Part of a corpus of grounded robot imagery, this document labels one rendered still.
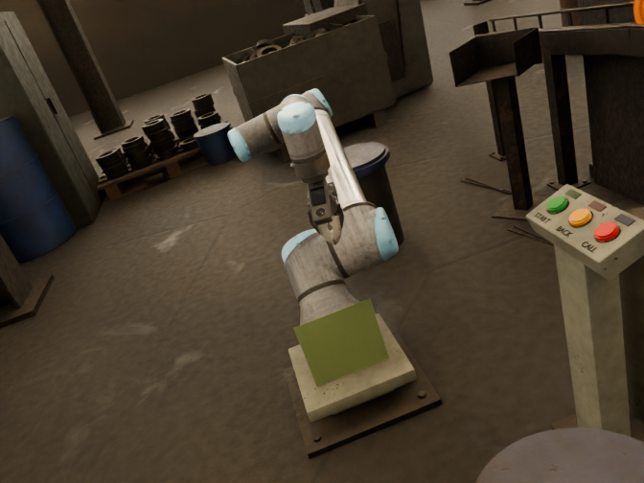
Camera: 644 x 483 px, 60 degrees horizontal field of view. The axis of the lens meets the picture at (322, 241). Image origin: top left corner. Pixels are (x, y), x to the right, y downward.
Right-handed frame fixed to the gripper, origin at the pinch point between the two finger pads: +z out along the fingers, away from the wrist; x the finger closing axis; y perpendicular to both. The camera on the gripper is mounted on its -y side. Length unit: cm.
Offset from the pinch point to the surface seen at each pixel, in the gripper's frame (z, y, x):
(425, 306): 53, 32, -19
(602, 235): -14, -42, -52
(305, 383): 39.1, -9.5, 19.4
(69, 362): 58, 50, 133
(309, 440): 48, -22, 20
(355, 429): 48, -22, 7
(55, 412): 56, 18, 124
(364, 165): 15, 77, -9
